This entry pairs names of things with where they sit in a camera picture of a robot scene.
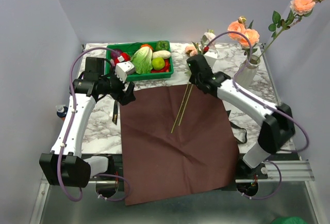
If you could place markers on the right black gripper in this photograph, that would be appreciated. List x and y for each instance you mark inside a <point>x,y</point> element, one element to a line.
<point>191,79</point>

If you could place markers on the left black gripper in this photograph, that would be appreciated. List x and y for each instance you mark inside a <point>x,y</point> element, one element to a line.
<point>129,96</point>

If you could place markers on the black ribbon with gold text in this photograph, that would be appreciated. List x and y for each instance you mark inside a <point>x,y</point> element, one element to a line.
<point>233,126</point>

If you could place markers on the pale pink rose stem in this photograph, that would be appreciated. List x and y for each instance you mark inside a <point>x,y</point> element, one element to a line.
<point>206,39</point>

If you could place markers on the red paper bouquet wrap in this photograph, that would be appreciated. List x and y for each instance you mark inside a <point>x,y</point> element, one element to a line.
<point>163,161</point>

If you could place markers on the pink artificial flowers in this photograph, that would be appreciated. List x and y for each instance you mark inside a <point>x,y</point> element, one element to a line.
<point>191,50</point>

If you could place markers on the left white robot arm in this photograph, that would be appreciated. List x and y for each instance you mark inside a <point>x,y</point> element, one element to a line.
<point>64,164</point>

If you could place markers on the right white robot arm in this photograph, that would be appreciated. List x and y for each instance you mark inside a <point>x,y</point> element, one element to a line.
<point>276,122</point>

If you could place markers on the white ribbed ceramic vase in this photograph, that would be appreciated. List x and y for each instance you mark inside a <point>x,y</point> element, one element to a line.
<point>247,71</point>

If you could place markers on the red chili pepper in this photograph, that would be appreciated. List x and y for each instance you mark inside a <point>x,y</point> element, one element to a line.
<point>164,69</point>

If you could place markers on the green cabbage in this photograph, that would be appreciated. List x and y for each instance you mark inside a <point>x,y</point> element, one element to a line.
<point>142,60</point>

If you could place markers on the red bell pepper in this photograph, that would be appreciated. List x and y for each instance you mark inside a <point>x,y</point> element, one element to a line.
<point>115,59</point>

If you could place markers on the white radish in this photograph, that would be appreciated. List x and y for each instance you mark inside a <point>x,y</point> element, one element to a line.
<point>161,54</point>

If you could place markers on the green apple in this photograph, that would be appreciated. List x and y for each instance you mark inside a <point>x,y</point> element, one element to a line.
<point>158,63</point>

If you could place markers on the purple onion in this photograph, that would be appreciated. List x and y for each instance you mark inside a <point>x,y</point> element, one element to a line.
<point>117,52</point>

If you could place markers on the green bell pepper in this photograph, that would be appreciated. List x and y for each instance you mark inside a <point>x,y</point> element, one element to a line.
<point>162,46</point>

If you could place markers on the green plastic basket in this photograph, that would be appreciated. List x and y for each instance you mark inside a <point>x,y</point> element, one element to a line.
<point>130,49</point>

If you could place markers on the small orange at basket back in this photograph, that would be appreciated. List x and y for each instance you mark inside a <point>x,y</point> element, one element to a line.
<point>146,45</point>

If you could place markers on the orange bottle with blue cap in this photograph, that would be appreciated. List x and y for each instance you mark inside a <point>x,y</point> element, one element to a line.
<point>61,111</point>

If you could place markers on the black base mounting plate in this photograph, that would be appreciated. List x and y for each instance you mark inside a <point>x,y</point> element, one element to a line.
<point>108,186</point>

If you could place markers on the green object at bottom edge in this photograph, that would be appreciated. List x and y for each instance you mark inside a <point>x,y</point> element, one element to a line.
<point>289,220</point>

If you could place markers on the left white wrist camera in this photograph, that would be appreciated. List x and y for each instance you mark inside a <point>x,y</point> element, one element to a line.
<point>123,69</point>

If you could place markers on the aluminium frame rail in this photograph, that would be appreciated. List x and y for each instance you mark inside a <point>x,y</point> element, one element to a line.
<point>290,178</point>

